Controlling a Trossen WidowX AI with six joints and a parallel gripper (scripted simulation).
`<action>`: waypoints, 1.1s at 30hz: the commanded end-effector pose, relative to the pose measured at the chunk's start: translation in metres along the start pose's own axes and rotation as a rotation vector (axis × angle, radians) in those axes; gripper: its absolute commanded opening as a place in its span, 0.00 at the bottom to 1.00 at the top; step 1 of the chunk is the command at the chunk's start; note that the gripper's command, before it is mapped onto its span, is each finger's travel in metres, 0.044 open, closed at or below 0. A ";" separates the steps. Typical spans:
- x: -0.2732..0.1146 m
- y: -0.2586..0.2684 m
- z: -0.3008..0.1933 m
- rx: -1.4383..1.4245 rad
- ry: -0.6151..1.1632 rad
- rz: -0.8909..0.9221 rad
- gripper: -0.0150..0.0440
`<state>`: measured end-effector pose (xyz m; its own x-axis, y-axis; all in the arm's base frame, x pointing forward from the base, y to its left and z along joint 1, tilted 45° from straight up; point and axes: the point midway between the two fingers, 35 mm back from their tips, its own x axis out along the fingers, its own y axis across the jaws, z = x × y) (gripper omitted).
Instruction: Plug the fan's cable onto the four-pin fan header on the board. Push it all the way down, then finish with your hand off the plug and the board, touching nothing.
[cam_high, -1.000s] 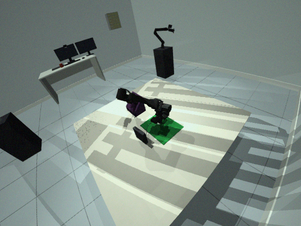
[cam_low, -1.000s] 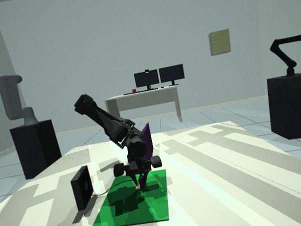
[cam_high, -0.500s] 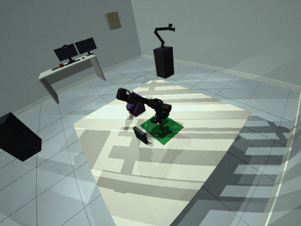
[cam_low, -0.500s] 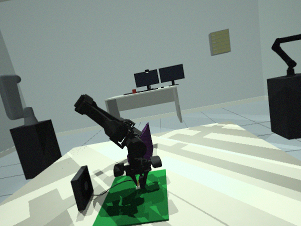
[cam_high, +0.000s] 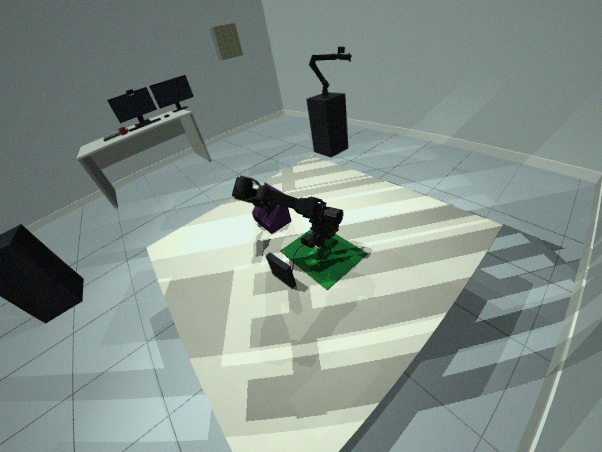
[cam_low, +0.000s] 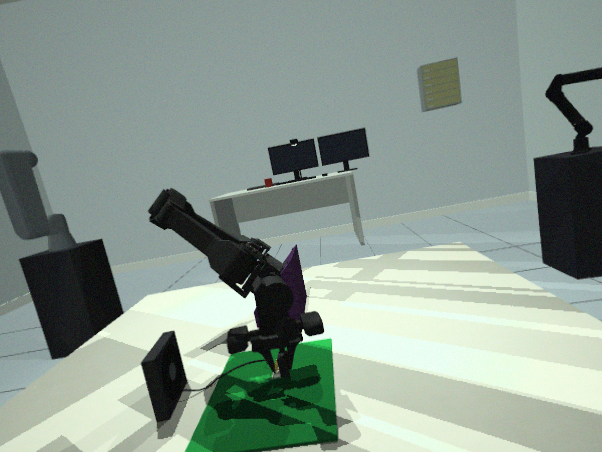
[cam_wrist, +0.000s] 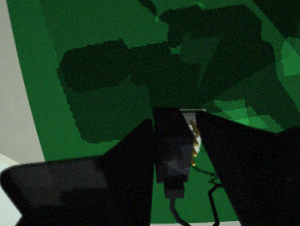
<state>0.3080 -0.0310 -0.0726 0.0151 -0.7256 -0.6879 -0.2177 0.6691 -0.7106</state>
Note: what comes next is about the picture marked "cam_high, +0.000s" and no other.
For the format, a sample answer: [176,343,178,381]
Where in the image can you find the green circuit board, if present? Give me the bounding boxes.
[280,230,368,290]

